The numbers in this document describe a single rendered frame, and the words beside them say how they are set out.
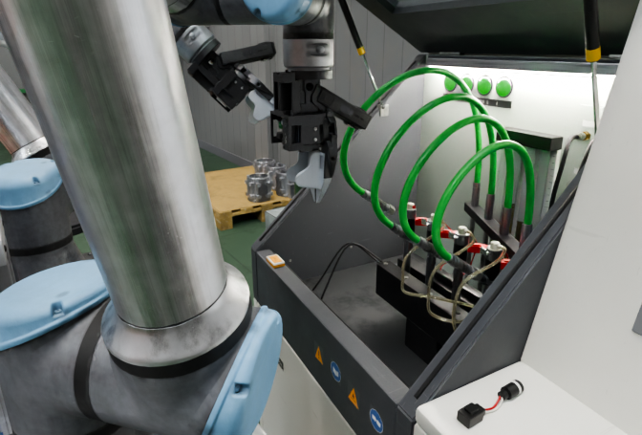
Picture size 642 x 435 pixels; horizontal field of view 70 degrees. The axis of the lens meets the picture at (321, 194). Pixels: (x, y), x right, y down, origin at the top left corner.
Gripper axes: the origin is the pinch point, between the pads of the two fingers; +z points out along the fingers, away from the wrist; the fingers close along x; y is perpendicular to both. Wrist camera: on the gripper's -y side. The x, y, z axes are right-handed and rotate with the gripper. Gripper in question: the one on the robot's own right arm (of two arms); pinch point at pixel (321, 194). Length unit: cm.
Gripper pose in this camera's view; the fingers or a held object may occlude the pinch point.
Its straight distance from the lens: 75.6
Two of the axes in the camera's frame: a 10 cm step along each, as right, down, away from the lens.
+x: 4.7, 2.7, -8.4
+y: -8.8, 1.4, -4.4
